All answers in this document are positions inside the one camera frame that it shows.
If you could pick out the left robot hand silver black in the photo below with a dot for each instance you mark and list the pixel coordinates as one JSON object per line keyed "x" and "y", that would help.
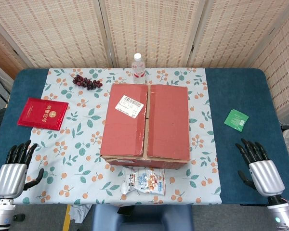
{"x": 10, "y": 176}

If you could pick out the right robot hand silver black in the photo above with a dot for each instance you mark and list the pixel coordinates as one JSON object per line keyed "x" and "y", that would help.
{"x": 266, "y": 176}

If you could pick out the large red cardboard box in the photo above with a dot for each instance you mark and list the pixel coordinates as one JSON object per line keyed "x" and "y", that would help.
{"x": 166, "y": 120}

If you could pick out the blue robot base seat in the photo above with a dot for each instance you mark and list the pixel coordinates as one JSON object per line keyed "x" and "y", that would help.
{"x": 144, "y": 220}

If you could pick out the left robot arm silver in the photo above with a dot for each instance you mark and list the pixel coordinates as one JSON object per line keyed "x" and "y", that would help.
{"x": 1, "y": 214}

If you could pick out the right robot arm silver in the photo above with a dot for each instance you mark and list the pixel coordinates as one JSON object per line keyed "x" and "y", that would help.
{"x": 280, "y": 214}

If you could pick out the green sachet packet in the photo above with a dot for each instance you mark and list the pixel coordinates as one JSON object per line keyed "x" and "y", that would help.
{"x": 236, "y": 119}

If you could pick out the floral tablecloth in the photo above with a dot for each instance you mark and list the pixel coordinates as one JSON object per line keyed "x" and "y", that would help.
{"x": 74, "y": 149}

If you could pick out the red certificate booklet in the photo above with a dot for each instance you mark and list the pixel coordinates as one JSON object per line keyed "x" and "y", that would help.
{"x": 42, "y": 114}

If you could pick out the blue table cover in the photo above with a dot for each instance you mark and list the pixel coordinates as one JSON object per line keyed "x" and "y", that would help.
{"x": 240, "y": 96}

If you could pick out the bamboo folding screen panel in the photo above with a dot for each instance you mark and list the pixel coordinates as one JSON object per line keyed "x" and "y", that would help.
{"x": 154, "y": 26}
{"x": 233, "y": 31}
{"x": 55, "y": 31}
{"x": 4, "y": 55}
{"x": 281, "y": 62}

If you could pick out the bunch of dark red grapes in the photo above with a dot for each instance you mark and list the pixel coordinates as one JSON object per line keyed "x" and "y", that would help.
{"x": 85, "y": 82}

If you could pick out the white snack bag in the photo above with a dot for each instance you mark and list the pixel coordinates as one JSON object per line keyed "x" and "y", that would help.
{"x": 144, "y": 181}

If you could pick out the clear plastic water bottle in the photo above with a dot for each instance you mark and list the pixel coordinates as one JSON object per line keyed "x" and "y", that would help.
{"x": 138, "y": 69}

